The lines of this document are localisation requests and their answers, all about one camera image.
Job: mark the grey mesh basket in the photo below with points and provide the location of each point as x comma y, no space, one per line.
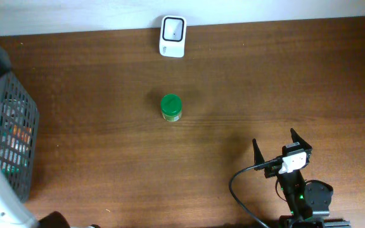
19,120

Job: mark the green lidded jar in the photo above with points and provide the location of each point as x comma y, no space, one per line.
171,107

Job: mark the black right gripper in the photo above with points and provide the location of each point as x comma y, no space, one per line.
308,147

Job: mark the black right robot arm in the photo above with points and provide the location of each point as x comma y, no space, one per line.
308,200

